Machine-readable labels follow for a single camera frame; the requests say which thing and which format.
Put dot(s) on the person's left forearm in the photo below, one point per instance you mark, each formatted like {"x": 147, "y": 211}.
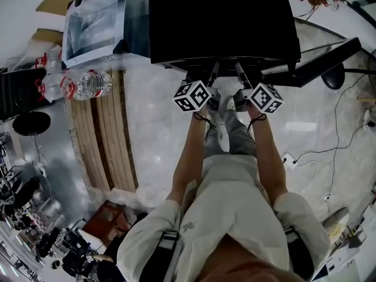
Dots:
{"x": 191, "y": 154}

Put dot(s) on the large clear water bottle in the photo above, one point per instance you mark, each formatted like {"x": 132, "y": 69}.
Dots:
{"x": 92, "y": 84}

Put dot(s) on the red-brown wooden cabinet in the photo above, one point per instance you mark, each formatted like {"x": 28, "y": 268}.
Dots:
{"x": 105, "y": 223}

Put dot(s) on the person's grey trousers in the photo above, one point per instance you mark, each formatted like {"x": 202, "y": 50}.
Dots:
{"x": 235, "y": 137}

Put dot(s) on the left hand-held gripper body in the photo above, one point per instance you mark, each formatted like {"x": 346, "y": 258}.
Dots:
{"x": 191, "y": 95}

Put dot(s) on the black oval stool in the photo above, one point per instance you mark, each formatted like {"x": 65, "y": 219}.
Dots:
{"x": 332, "y": 76}

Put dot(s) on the white power strip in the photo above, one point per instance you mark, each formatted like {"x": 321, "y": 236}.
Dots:
{"x": 290, "y": 161}

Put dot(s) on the black box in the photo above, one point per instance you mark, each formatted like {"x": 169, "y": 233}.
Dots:
{"x": 20, "y": 94}

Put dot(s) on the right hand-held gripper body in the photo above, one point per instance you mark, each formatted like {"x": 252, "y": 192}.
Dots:
{"x": 265, "y": 97}

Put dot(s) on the person's white shoe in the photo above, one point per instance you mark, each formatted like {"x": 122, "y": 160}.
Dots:
{"x": 230, "y": 104}

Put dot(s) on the person's white shirt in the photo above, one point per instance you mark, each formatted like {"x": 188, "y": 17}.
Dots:
{"x": 223, "y": 204}

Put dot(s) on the black round stool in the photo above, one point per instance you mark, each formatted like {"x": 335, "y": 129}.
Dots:
{"x": 30, "y": 123}

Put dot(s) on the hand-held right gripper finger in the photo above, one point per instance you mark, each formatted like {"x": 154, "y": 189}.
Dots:
{"x": 243, "y": 76}

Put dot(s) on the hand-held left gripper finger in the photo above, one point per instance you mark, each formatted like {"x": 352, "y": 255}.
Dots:
{"x": 214, "y": 75}

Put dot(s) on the wooden pallet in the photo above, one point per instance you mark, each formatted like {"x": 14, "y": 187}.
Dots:
{"x": 108, "y": 140}

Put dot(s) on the person's right forearm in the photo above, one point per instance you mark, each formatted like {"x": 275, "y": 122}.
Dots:
{"x": 271, "y": 157}

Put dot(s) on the glass fridge door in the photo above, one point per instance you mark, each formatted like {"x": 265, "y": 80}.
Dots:
{"x": 320, "y": 44}

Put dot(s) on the brown cardboard box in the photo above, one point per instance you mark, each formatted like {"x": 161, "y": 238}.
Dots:
{"x": 47, "y": 35}

